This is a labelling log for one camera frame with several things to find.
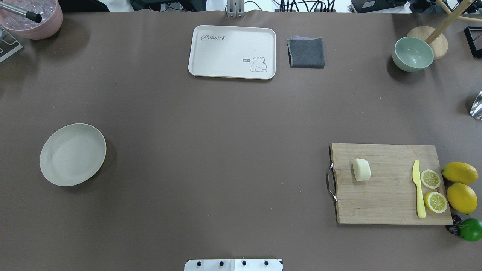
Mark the black tray frame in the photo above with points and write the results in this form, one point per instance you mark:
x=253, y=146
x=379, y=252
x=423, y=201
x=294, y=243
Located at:
x=473, y=35

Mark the upper lemon half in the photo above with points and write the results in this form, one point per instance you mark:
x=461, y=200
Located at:
x=430, y=179

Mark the lemon half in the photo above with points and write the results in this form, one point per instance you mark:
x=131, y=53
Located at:
x=435, y=202
x=430, y=179

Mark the wooden mug tree stand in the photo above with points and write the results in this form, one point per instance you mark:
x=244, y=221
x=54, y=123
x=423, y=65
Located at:
x=435, y=37

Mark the lower lemon half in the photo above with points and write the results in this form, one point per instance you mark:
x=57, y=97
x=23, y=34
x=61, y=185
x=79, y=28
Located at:
x=435, y=202

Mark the wooden cutting board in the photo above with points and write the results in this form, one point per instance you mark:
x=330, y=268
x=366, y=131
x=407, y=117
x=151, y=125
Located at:
x=389, y=196

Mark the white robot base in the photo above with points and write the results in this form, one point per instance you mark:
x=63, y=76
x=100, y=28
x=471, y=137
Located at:
x=234, y=265

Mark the steel muddler black tip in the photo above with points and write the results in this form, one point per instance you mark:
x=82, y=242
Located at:
x=37, y=18

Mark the green lime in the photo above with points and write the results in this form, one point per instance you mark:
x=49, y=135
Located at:
x=471, y=230

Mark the yellow plastic knife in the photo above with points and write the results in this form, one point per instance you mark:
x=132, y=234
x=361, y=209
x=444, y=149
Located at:
x=416, y=179

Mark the beige plate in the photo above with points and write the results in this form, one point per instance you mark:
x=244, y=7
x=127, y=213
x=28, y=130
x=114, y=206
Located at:
x=73, y=154

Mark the pink bowl of ice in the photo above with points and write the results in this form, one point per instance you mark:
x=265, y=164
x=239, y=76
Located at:
x=49, y=10

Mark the dark grapes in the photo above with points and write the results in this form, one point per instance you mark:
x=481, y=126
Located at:
x=455, y=227

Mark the green bowl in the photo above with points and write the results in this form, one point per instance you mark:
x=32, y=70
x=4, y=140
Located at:
x=412, y=54

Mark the whole lemon far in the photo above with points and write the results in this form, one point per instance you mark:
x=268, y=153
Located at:
x=460, y=172

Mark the cream rabbit tray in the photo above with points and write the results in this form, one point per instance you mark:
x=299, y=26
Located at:
x=233, y=52

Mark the whole lemon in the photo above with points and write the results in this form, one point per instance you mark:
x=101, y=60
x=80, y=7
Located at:
x=462, y=198
x=460, y=172

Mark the steel scoop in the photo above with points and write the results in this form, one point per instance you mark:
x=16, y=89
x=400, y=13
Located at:
x=476, y=108

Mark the folded grey cloth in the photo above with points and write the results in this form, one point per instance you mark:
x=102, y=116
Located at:
x=306, y=52

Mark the whole lemon near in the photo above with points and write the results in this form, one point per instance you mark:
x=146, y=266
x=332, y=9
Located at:
x=462, y=198

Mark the white cup rack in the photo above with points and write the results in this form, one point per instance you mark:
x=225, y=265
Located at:
x=8, y=45

